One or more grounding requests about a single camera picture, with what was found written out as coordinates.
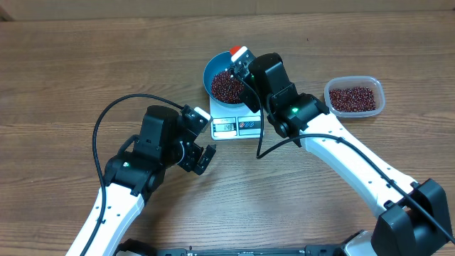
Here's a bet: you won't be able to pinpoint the red plastic measuring scoop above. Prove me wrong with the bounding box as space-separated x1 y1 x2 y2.
230 46 242 56

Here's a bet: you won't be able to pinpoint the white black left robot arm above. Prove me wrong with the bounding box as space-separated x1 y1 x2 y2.
68 105 216 255

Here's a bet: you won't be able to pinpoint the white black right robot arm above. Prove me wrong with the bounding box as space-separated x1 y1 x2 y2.
231 47 454 255

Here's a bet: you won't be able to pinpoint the white digital kitchen scale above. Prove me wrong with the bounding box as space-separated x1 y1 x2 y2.
210 98 261 141

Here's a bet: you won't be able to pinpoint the red beans in bowl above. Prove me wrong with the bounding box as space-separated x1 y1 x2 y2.
210 70 244 104

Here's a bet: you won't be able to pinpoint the blue bowl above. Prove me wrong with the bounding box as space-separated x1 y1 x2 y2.
203 51 258 109

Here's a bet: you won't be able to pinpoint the red beans in container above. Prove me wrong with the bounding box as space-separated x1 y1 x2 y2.
329 87 376 112

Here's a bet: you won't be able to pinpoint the clear plastic food container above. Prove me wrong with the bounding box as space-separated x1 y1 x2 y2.
324 76 386 118

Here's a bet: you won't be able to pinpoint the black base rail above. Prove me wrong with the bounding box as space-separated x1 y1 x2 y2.
113 238 405 256

